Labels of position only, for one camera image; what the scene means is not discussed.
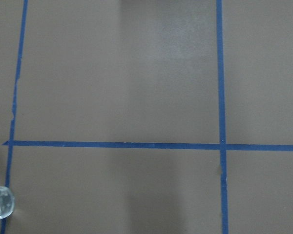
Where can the glass bottle with metal pourer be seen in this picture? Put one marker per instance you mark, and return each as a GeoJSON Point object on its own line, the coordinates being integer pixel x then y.
{"type": "Point", "coordinates": [7, 202]}

